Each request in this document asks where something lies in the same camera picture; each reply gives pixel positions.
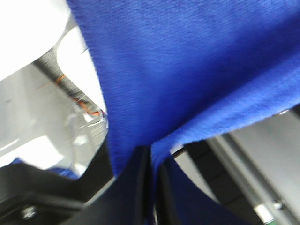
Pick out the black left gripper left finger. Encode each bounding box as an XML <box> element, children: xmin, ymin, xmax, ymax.
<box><xmin>67</xmin><ymin>147</ymin><xmax>150</xmax><ymax>225</ymax></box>

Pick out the blue microfibre towel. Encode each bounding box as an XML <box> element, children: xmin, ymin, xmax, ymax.
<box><xmin>67</xmin><ymin>0</ymin><xmax>300</xmax><ymax>225</ymax></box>

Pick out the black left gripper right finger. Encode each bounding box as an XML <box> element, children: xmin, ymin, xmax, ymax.
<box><xmin>156</xmin><ymin>161</ymin><xmax>180</xmax><ymax>225</ymax></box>

